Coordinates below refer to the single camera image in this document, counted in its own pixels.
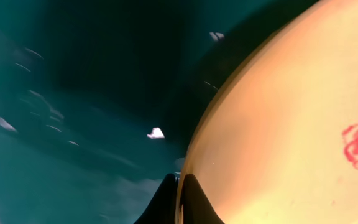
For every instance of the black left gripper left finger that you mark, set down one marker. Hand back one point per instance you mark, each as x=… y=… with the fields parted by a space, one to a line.
x=161 y=209

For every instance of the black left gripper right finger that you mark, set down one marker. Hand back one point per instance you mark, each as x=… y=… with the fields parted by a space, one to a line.
x=196 y=206

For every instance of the yellow plate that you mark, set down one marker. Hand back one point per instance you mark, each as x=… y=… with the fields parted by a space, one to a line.
x=279 y=143

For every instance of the teal plastic tray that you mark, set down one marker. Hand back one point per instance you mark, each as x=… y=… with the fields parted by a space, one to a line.
x=99 y=99

